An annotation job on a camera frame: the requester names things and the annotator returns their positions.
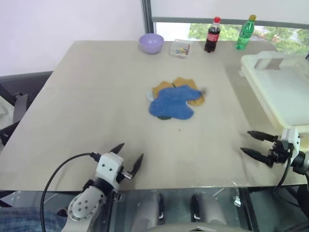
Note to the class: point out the blue sock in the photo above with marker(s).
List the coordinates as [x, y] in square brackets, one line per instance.
[169, 108]
[183, 93]

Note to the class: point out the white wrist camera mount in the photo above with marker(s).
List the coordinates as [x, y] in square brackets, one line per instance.
[293, 140]
[108, 166]

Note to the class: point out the grey blind bottom bar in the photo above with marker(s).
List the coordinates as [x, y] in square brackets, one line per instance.
[229, 20]

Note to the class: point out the white plastic basket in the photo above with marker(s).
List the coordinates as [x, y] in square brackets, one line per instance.
[277, 89]

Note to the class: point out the purple plastic bowl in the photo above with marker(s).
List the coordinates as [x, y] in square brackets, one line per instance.
[151, 43]

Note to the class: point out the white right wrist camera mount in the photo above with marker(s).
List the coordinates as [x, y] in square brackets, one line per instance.
[293, 140]

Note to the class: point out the grey robot torso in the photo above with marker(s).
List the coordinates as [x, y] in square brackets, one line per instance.
[193, 227]

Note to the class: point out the blue plaid trouser leg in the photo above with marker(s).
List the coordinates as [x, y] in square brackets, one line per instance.
[24, 221]

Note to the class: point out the dark grey window post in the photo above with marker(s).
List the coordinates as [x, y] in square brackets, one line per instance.
[147, 14]

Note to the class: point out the cola bottle with red cap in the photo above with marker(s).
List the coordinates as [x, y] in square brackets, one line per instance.
[212, 37]

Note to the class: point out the green bottle with yellow cap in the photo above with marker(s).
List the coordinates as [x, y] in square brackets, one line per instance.
[244, 36]

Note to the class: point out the dark grey chair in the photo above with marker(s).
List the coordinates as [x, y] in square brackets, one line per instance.
[29, 82]

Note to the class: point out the clear plastic container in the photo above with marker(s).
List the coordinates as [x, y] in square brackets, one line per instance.
[181, 49]

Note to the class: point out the white roller blind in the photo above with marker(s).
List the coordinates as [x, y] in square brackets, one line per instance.
[229, 8]

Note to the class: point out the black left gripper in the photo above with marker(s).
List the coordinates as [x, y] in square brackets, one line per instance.
[124, 174]

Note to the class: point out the dark shoes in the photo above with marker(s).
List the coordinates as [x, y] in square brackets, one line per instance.
[62, 212]

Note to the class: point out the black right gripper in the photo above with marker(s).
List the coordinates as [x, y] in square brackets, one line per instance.
[277, 152]

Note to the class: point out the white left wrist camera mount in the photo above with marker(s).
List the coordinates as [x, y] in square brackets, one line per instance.
[108, 166]

